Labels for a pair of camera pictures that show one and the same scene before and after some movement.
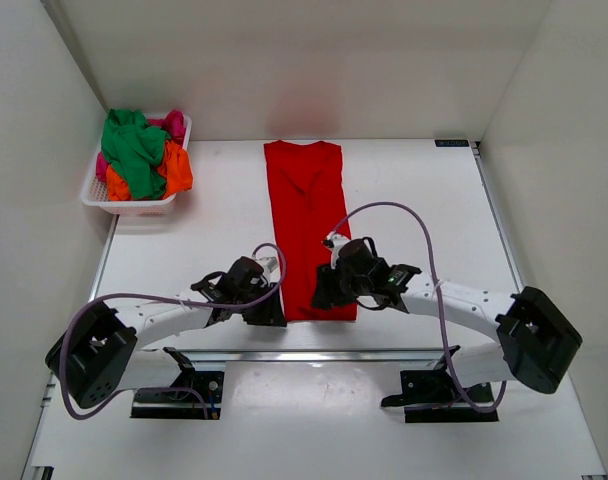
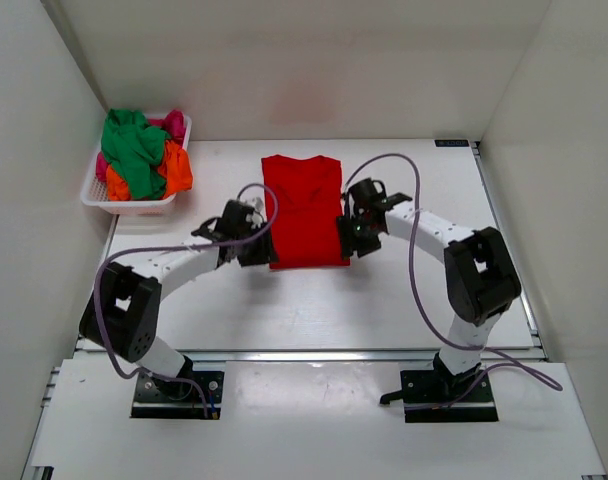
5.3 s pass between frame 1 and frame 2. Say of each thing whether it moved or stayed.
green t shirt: stayed
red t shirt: moved
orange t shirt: stayed
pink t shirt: stayed
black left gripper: moved
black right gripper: moved
